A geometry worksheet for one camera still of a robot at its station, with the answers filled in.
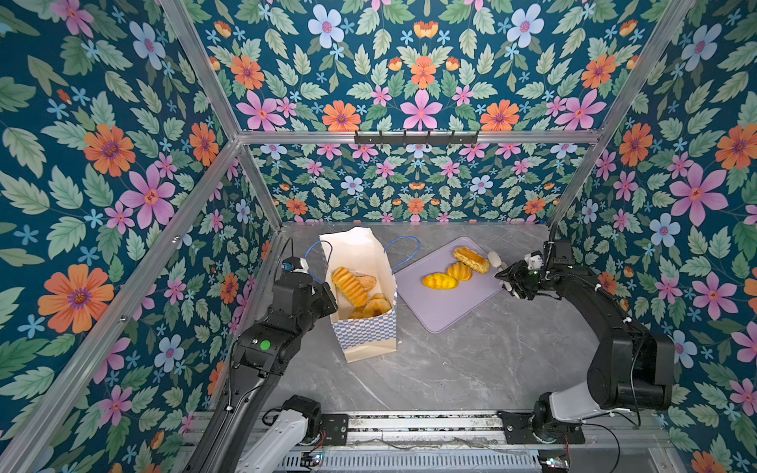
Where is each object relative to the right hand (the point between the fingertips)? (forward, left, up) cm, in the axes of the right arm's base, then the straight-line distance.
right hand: (500, 276), depth 87 cm
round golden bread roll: (+5, +41, -10) cm, 42 cm away
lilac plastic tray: (-3, +18, -14) cm, 23 cm away
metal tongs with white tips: (+7, -1, -1) cm, 7 cm away
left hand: (-12, +45, +15) cm, 49 cm away
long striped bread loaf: (0, +46, -5) cm, 46 cm away
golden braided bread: (-7, +37, -5) cm, 38 cm away
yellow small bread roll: (+5, +17, -10) cm, 21 cm away
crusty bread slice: (+14, +4, -10) cm, 18 cm away
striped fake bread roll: (+9, +10, -9) cm, 16 cm away
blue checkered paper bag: (+5, +42, +6) cm, 42 cm away
